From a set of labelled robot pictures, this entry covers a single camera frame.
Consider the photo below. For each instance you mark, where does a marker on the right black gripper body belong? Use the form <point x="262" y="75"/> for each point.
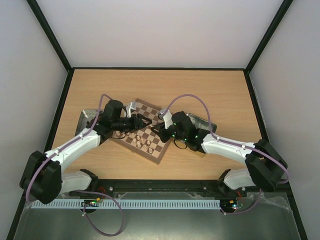
<point x="162" y="131"/>

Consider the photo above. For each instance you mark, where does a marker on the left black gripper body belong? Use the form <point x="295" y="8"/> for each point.
<point x="127" y="126"/>

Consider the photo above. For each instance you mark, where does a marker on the gold tin tray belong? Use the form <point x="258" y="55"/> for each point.
<point x="199" y="123"/>

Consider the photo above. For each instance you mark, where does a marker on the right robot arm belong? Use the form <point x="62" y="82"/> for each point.
<point x="263" y="166"/>

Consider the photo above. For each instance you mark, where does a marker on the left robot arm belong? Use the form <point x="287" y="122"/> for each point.
<point x="44" y="178"/>

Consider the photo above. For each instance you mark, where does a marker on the wooden chess board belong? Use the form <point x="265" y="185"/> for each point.
<point x="130" y="142"/>

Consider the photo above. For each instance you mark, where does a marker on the pink tin tray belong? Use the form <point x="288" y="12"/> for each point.
<point x="86" y="116"/>

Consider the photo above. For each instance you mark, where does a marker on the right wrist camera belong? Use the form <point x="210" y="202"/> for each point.
<point x="166" y="117"/>

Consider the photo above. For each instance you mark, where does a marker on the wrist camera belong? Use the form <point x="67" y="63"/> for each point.
<point x="129" y="108"/>
<point x="166" y="117"/>

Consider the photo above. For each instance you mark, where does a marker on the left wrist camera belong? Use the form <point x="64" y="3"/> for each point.
<point x="129" y="108"/>

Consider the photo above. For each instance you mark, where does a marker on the black aluminium frame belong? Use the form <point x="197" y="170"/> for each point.
<point x="38" y="13"/>

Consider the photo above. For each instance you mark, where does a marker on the light blue cable duct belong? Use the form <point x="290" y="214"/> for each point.
<point x="132" y="204"/>

